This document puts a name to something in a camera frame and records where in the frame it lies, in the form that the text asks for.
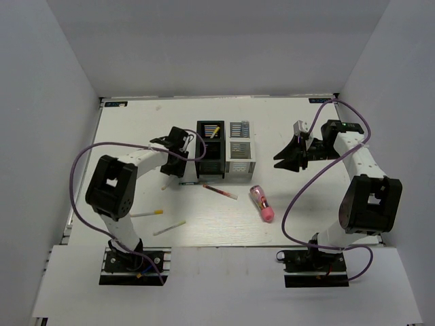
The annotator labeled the black pen holder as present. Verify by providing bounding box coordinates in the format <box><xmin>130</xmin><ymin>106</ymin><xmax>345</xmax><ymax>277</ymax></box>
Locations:
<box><xmin>195</xmin><ymin>120</ymin><xmax>226</xmax><ymax>181</ymax></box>

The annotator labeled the left corner label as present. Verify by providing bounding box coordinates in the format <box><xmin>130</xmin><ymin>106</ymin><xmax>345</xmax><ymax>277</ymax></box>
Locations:
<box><xmin>104</xmin><ymin>101</ymin><xmax>128</xmax><ymax>107</ymax></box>

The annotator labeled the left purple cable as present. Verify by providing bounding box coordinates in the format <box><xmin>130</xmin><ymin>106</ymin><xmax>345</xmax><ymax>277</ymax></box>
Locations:
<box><xmin>71</xmin><ymin>128</ymin><xmax>207</xmax><ymax>285</ymax></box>

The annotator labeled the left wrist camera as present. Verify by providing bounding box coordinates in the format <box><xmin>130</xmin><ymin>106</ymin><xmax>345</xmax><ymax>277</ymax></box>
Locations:
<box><xmin>181</xmin><ymin>134</ymin><xmax>194</xmax><ymax>152</ymax></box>

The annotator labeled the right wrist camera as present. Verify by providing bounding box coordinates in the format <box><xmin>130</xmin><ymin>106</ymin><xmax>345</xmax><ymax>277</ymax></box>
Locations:
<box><xmin>293</xmin><ymin>120</ymin><xmax>311</xmax><ymax>140</ymax></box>

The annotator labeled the pink glue tube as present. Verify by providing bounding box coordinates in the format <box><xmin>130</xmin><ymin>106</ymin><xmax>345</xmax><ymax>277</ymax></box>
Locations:
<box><xmin>249</xmin><ymin>185</ymin><xmax>275</xmax><ymax>223</ymax></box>

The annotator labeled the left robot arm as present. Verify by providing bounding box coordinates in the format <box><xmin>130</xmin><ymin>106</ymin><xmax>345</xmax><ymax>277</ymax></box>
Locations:
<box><xmin>85</xmin><ymin>127</ymin><xmax>189</xmax><ymax>271</ymax></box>

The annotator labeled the clear blue glue bottle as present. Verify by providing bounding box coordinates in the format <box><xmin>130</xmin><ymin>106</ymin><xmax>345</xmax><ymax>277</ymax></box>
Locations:
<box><xmin>241</xmin><ymin>120</ymin><xmax>250</xmax><ymax>138</ymax></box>

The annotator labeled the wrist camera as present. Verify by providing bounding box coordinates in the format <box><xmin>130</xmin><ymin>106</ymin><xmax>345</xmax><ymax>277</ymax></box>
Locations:
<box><xmin>293</xmin><ymin>120</ymin><xmax>311</xmax><ymax>140</ymax></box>
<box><xmin>181</xmin><ymin>134</ymin><xmax>194</xmax><ymax>152</ymax></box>

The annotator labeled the red pen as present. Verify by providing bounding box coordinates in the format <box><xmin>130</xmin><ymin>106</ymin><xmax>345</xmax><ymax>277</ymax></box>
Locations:
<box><xmin>203</xmin><ymin>184</ymin><xmax>238</xmax><ymax>200</ymax></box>

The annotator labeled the white marker green cap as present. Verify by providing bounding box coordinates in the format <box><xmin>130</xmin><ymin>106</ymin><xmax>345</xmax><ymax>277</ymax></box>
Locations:
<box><xmin>153</xmin><ymin>220</ymin><xmax>186</xmax><ymax>236</ymax></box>

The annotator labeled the green pen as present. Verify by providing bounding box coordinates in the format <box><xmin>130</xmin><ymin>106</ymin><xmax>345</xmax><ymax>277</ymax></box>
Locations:
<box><xmin>179</xmin><ymin>181</ymin><xmax>204</xmax><ymax>185</ymax></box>

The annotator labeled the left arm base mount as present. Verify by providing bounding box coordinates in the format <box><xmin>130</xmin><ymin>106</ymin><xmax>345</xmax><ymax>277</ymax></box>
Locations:
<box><xmin>99</xmin><ymin>247</ymin><xmax>172</xmax><ymax>287</ymax></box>

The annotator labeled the white pen holder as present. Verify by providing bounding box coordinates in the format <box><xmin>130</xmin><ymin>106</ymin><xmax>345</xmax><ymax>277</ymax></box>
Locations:
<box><xmin>225</xmin><ymin>120</ymin><xmax>256</xmax><ymax>182</ymax></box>

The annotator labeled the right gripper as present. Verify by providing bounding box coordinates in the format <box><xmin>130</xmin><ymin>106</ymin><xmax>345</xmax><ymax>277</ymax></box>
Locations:
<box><xmin>274</xmin><ymin>134</ymin><xmax>343</xmax><ymax>173</ymax></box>

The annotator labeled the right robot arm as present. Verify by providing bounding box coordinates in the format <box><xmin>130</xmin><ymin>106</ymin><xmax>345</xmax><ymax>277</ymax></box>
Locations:
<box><xmin>273</xmin><ymin>120</ymin><xmax>402</xmax><ymax>271</ymax></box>

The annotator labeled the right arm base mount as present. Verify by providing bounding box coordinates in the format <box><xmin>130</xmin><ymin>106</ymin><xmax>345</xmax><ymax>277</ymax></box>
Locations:
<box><xmin>276</xmin><ymin>248</ymin><xmax>349</xmax><ymax>289</ymax></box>

